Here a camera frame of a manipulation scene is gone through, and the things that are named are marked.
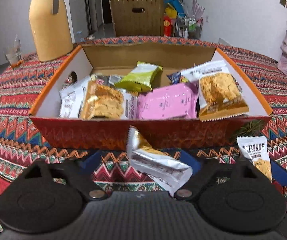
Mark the gold oat crisp packet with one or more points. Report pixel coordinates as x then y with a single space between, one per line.
218 93

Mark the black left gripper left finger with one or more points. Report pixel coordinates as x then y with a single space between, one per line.
47 197

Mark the pink snack packet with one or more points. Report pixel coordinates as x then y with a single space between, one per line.
171 102

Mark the glass cup with tea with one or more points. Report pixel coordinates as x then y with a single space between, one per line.
13 53

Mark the brown cardboard box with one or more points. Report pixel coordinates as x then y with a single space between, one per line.
137 17

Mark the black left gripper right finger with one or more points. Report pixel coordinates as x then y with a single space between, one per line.
232 197

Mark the white barcode snack packet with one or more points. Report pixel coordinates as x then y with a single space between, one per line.
72 98

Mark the yellow thermos jug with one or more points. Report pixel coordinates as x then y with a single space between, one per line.
50 29

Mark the white gold oat packet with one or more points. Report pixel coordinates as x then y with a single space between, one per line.
171 174

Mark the green snack packet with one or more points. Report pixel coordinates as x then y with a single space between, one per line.
140 79

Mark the patterned red tablecloth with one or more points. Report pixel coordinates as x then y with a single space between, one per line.
21 142

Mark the white snack packet rear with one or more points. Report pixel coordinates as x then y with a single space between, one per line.
255 150

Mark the white oat crisp packet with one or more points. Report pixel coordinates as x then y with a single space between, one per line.
104 102

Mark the blue orange snack packet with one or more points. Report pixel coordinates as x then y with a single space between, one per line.
175 77

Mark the wire storage basket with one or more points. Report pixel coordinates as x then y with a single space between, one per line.
186 27

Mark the silver striped snack bar packet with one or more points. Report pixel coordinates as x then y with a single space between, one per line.
106 80

